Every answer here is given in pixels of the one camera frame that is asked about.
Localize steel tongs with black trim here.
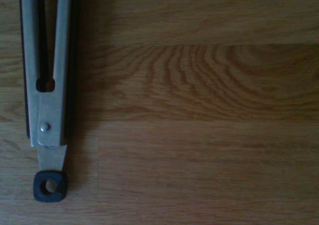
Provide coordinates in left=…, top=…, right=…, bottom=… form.
left=18, top=0, right=81, bottom=203

